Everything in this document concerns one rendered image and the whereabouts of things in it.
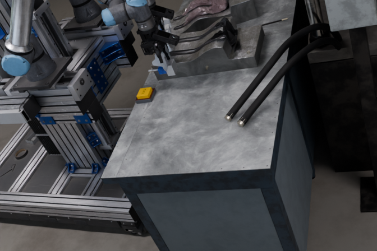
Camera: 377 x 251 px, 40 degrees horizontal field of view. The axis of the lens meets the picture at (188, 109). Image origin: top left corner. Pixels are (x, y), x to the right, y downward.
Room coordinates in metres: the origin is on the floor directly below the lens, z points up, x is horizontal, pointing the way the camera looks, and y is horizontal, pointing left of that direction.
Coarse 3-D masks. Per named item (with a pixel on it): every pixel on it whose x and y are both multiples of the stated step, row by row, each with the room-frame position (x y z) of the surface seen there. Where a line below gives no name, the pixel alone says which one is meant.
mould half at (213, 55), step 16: (192, 32) 2.31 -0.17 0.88; (240, 32) 2.16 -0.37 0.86; (256, 32) 2.10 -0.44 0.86; (176, 48) 2.22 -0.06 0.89; (192, 48) 2.16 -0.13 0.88; (208, 48) 2.03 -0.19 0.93; (224, 48) 1.99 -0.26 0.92; (240, 48) 2.03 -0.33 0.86; (256, 48) 1.98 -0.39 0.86; (192, 64) 2.06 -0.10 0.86; (208, 64) 2.03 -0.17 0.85; (224, 64) 1.99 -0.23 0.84; (240, 64) 1.96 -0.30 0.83; (256, 64) 1.92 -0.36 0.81
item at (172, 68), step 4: (168, 60) 2.02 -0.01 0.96; (172, 60) 2.01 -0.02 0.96; (168, 64) 1.98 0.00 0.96; (172, 64) 1.98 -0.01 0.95; (176, 64) 2.01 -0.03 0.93; (156, 68) 2.03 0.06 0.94; (160, 68) 2.00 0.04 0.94; (168, 68) 1.98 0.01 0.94; (172, 68) 1.97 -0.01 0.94; (176, 68) 2.00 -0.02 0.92; (160, 72) 2.00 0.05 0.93; (164, 72) 1.99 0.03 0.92; (168, 72) 1.98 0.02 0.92; (172, 72) 1.97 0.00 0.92; (176, 72) 1.98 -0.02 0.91
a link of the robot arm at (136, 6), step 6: (126, 0) 2.00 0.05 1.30; (132, 0) 1.98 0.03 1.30; (138, 0) 1.98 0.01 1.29; (144, 0) 1.99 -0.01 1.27; (126, 6) 2.00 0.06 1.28; (132, 6) 1.98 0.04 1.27; (138, 6) 1.97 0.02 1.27; (144, 6) 1.98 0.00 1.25; (132, 12) 1.98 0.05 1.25; (138, 12) 1.98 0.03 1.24; (144, 12) 1.98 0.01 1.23; (150, 12) 2.00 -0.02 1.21; (132, 18) 2.00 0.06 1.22; (138, 18) 1.98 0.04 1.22; (144, 18) 1.97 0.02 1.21
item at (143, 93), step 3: (147, 87) 2.08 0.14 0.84; (150, 87) 2.06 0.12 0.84; (141, 90) 2.07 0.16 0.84; (144, 90) 2.06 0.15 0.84; (147, 90) 2.05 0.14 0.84; (150, 90) 2.05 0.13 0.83; (138, 93) 2.06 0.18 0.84; (141, 93) 2.05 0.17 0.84; (144, 93) 2.04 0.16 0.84; (147, 93) 2.03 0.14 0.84; (150, 93) 2.04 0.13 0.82; (138, 96) 2.04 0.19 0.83; (141, 96) 2.03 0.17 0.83; (144, 96) 2.03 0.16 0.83; (147, 96) 2.02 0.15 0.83
